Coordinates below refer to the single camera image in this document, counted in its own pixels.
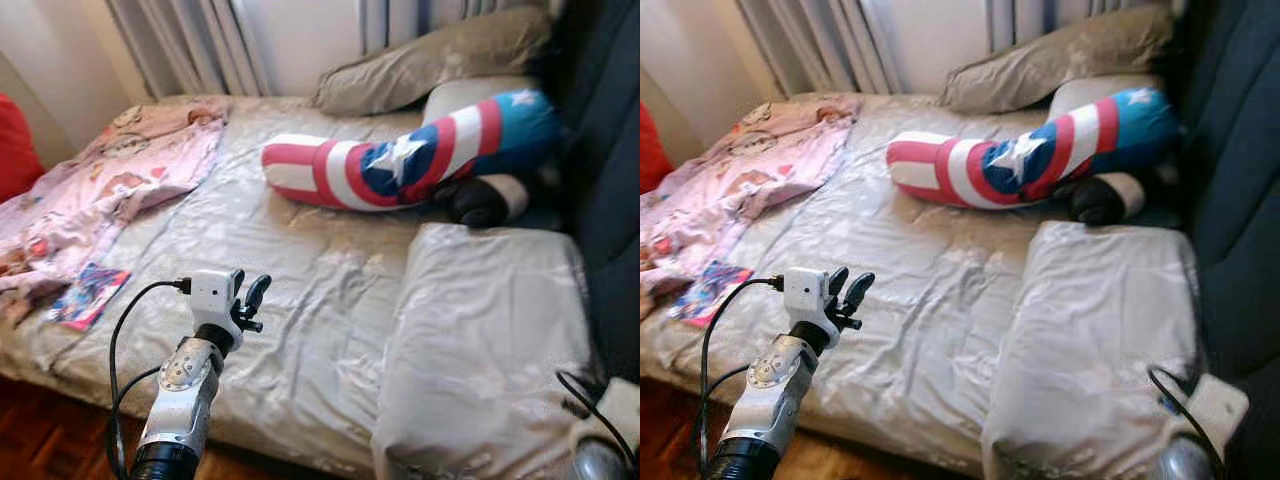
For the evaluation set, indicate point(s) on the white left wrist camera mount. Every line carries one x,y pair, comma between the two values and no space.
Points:
805,293
212,295

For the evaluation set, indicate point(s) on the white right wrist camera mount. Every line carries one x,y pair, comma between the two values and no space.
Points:
615,410
1215,405

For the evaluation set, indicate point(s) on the red white blue bolster pillow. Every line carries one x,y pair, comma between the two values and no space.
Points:
950,168
330,170

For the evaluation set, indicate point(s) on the dark navy fabric furniture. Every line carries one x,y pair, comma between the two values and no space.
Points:
610,150
1240,150

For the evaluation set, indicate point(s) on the grey satin pillow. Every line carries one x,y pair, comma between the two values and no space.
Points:
1090,340
480,340

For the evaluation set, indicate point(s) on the pink cartoon print blanket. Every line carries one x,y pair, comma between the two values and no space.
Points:
740,170
110,170

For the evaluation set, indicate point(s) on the grey pleated curtain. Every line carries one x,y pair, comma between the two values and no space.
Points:
190,45
1030,10
400,12
820,45

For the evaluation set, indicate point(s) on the bed with beige floral cover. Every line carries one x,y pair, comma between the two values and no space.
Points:
300,270
930,270

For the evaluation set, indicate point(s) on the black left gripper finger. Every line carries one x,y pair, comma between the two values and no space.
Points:
838,284
259,295
860,293
240,285

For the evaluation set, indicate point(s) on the olive beige pillow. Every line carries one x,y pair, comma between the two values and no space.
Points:
430,65
1060,62

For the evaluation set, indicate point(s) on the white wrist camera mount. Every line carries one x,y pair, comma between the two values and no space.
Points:
212,295
805,293
1215,405
615,410

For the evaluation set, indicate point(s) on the colourful comic book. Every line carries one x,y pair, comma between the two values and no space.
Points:
712,292
90,295

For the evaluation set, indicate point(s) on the black and white plush toy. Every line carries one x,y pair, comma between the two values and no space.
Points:
475,205
1095,205

